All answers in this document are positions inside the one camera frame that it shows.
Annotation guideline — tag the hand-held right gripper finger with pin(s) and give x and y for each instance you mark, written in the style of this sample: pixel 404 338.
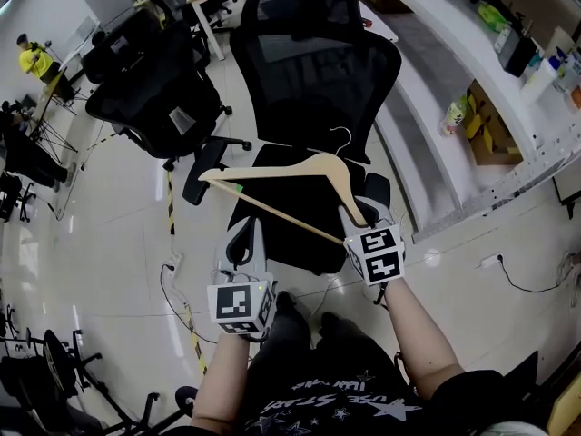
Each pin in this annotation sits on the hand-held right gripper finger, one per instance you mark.
pixel 349 226
pixel 380 209

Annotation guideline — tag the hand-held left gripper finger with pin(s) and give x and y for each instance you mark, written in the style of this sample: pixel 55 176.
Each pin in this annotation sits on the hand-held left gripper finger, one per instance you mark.
pixel 259 248
pixel 228 249

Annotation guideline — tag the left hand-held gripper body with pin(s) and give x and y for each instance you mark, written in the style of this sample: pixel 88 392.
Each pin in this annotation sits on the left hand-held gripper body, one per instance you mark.
pixel 231 302

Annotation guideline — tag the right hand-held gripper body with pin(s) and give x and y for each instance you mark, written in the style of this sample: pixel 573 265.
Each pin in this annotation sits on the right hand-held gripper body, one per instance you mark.
pixel 381 257

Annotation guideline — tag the light wooden hanger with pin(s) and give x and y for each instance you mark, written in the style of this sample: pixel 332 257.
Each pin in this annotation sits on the light wooden hanger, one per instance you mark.
pixel 272 171

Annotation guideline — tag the person's left forearm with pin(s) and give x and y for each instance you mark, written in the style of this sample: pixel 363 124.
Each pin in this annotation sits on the person's left forearm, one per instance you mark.
pixel 222 379

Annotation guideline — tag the person's right forearm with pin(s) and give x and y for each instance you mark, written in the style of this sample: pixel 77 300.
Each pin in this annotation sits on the person's right forearm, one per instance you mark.
pixel 422 339

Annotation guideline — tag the person's left shoe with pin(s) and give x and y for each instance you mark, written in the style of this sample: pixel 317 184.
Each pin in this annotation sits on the person's left shoe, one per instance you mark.
pixel 285 301

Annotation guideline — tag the person's shoe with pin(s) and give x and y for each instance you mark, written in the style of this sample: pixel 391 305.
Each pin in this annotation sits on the person's shoe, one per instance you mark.
pixel 330 320
pixel 285 301

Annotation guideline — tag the yellow black floor tape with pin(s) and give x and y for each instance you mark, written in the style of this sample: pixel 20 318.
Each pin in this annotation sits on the yellow black floor tape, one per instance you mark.
pixel 196 343
pixel 171 202

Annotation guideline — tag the white power strip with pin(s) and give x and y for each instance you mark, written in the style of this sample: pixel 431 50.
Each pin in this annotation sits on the white power strip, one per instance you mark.
pixel 491 260
pixel 174 262

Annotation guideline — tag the person's dark trousers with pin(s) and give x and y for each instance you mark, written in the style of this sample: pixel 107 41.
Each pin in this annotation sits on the person's dark trousers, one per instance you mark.
pixel 281 343

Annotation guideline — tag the person's right shoe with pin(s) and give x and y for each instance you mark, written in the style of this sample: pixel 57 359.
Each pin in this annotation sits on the person's right shoe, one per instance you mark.
pixel 330 320

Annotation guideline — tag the white metal shelving unit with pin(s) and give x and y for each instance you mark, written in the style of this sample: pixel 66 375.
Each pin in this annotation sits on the white metal shelving unit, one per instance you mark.
pixel 417 121

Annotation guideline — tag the green label drink bottle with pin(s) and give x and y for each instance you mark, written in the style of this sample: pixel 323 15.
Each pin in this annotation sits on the green label drink bottle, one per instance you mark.
pixel 454 116

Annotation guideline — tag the cardboard box with yellow tape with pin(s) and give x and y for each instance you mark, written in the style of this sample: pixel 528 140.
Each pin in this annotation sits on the cardboard box with yellow tape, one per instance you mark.
pixel 492 130

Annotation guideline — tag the black mesh headrest office chair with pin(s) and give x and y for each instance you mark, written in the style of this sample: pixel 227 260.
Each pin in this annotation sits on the black mesh headrest office chair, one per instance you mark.
pixel 318 75

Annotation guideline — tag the person's black printed shirt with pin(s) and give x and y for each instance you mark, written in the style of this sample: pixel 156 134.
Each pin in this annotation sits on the person's black printed shirt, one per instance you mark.
pixel 345 407

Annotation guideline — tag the black swivel chair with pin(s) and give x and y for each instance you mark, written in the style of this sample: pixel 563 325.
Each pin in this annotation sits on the black swivel chair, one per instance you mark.
pixel 59 366

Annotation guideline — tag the black floor mat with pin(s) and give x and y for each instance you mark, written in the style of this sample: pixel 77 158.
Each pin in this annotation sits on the black floor mat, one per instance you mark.
pixel 528 368

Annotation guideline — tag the grey metal cabinet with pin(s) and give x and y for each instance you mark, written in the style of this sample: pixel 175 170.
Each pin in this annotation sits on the grey metal cabinet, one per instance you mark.
pixel 569 189

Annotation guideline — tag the white plastic bottle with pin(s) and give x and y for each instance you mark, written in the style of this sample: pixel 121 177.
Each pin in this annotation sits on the white plastic bottle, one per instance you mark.
pixel 540 80

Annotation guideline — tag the black box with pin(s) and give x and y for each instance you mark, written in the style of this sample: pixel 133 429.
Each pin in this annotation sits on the black box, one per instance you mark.
pixel 521 57

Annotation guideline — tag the green packet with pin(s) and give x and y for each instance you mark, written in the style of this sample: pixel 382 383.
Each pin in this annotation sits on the green packet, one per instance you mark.
pixel 492 15

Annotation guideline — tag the small wooden table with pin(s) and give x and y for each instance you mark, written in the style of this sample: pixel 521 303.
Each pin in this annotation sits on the small wooden table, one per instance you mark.
pixel 47 98

